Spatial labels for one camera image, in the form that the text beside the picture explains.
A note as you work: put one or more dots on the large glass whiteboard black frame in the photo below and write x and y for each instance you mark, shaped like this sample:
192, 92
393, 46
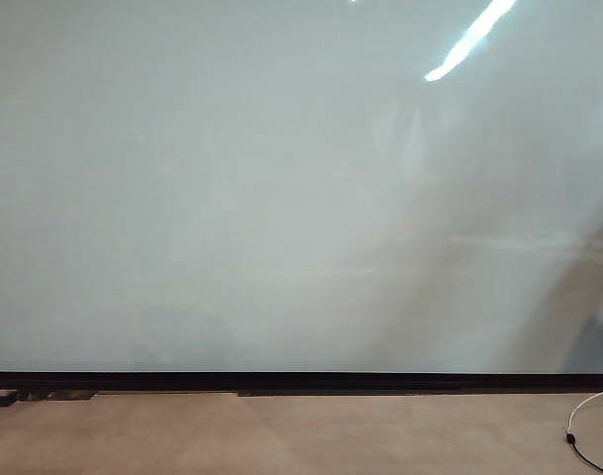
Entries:
281, 198

